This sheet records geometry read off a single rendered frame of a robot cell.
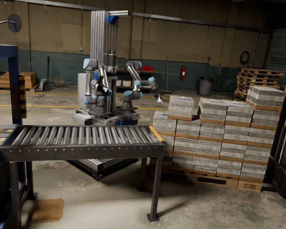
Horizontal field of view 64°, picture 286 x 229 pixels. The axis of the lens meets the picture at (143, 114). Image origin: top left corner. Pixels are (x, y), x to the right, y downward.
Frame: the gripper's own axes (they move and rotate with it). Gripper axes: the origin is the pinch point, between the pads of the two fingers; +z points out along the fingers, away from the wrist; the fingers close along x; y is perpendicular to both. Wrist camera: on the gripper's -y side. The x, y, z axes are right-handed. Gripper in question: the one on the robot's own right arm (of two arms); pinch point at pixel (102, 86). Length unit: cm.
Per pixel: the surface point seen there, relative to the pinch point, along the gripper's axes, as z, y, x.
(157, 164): 51, 57, -49
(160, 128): -18, 43, -88
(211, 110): 12, 7, -133
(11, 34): -731, -34, 132
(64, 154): 35, 55, 32
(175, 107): -10, 13, -96
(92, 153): 40, 52, 11
